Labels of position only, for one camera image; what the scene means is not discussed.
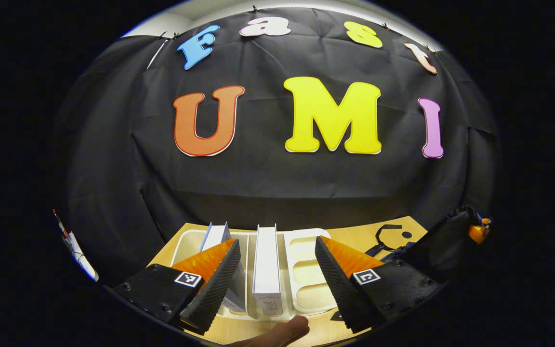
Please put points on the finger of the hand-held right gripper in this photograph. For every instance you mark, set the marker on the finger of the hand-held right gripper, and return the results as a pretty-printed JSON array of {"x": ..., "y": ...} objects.
[{"x": 479, "y": 231}]

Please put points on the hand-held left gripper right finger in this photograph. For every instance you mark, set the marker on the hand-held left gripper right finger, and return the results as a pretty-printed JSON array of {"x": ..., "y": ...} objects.
[{"x": 337, "y": 284}]

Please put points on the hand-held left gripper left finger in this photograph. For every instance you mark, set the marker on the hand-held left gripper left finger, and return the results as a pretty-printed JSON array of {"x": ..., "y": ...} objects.
[{"x": 215, "y": 289}]

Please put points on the white bookshelf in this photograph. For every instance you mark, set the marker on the white bookshelf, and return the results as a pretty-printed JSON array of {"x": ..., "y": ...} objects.
[{"x": 306, "y": 274}]

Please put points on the blue schoolbag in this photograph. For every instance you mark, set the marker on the blue schoolbag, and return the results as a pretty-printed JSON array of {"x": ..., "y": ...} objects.
[{"x": 446, "y": 246}]

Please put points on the grey cover book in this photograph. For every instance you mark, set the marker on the grey cover book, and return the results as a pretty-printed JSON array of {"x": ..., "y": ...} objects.
[{"x": 216, "y": 233}]

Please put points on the white cover book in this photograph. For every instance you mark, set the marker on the white cover book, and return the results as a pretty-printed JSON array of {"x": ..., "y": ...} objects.
[{"x": 266, "y": 265}]

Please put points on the black backdrop cloth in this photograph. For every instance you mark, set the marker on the black backdrop cloth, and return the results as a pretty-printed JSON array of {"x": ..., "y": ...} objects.
[{"x": 268, "y": 178}]

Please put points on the white side table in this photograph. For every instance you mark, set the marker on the white side table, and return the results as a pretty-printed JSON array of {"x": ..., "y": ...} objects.
[{"x": 82, "y": 258}]

